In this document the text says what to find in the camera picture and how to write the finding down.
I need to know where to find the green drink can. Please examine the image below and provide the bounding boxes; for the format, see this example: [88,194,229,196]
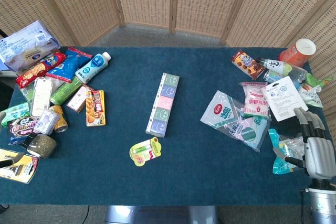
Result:
[50,76,83,106]

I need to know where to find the grey bag with red logo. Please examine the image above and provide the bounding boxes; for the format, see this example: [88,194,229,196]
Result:
[199,90,245,130]

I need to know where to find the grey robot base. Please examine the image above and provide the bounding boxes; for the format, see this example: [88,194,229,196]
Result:
[104,205,219,224]

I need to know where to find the yellow red curry box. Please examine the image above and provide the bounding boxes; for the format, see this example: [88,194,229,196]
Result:
[85,90,107,127]

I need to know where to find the clear bottle with black print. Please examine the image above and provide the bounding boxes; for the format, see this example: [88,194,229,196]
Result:
[257,57,292,76]

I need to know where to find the clear white card package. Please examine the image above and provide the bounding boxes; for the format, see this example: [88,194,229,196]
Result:
[29,76,54,118]

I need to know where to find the folding wicker screen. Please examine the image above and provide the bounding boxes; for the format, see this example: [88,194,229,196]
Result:
[0,0,336,120]

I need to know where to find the blue snack bag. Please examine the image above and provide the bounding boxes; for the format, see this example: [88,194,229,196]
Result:
[46,46,93,84]

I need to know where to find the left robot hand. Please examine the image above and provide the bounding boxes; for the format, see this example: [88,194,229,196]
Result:
[0,152,25,169]

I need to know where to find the clear plastic water bottle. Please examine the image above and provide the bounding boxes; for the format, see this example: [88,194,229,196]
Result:
[262,66,308,86]

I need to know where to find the green white snack bag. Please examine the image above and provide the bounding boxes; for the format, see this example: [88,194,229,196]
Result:
[298,72,333,109]

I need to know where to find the pink white snack bag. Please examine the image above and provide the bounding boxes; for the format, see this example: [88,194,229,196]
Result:
[240,81,271,120]

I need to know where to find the white blue drink bottle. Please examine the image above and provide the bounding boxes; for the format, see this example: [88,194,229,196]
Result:
[75,51,112,84]

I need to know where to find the orange cup with white lid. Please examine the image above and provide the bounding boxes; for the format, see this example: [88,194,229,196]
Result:
[278,38,317,67]

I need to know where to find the red biscuit pack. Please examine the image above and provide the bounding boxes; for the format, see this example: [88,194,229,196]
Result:
[15,51,66,89]

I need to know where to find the lip balm blister card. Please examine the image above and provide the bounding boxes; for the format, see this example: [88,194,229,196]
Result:
[129,136,163,167]

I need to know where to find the brown cookie pack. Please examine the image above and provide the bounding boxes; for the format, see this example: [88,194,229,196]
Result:
[230,49,266,81]

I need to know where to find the small clear plastic box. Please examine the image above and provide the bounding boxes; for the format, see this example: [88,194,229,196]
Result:
[33,109,61,135]

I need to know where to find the large white blue bag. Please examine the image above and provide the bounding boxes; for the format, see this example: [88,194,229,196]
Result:
[0,19,60,73]

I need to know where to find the glittery tape roll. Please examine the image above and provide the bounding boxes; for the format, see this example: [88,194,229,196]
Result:
[21,132,58,159]

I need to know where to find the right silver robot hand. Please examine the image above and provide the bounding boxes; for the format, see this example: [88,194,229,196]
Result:
[272,106,336,181]

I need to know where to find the white blister card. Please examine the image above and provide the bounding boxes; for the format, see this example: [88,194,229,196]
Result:
[265,76,309,122]

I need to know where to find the pink white small box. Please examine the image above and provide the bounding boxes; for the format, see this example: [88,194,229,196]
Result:
[66,84,95,114]

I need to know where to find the clear bag with green circle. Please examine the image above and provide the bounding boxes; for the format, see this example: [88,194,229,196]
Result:
[219,115,271,153]

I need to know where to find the dark teal table cloth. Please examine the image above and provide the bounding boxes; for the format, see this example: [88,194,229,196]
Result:
[0,46,336,207]

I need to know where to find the teal clear plastic bag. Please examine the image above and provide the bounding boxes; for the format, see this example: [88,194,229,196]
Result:
[267,128,306,175]

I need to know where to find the yellow razor blister card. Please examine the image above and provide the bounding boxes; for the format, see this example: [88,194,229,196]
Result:
[0,147,39,185]

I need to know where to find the yellow drink can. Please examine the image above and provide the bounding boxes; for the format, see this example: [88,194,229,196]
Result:
[49,105,69,133]

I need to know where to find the long multicolour tissue pack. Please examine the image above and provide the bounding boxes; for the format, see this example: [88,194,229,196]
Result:
[145,71,181,138]

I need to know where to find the purple candy bag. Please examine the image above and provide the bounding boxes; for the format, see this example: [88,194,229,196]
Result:
[6,116,39,146]

